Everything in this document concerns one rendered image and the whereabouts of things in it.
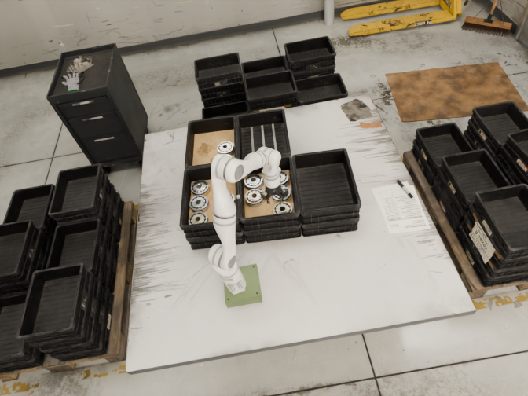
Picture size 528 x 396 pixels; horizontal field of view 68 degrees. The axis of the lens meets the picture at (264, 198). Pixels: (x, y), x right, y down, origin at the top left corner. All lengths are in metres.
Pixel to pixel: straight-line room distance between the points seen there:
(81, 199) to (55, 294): 0.71
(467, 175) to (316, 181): 1.16
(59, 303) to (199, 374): 0.92
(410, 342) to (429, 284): 0.70
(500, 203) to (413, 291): 0.94
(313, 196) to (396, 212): 0.46
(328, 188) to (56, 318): 1.68
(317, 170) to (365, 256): 0.54
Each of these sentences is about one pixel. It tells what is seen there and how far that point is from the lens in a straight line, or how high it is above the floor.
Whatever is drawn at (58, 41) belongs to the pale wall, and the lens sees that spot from 5.46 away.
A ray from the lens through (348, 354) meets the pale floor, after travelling 2.58.
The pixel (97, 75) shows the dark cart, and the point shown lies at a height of 0.86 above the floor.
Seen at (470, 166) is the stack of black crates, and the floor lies 0.38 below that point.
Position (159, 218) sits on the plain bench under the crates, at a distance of 2.35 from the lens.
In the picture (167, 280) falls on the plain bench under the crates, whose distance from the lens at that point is 2.11.
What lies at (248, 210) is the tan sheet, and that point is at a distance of 2.06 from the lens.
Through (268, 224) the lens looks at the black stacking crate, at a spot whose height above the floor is 0.85.
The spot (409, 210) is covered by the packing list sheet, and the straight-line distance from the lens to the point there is 2.24.
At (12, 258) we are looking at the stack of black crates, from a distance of 2.97.
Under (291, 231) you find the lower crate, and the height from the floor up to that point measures 0.76.
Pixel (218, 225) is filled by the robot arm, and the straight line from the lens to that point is 1.53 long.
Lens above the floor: 2.48
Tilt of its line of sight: 52 degrees down
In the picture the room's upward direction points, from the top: 11 degrees counter-clockwise
